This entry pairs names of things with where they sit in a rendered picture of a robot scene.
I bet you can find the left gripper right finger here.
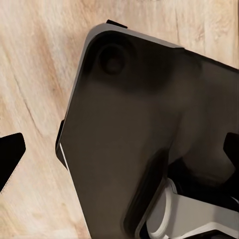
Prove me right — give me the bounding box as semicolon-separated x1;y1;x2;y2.
223;132;239;172

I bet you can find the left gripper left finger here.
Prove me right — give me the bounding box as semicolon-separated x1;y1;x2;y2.
0;132;26;192

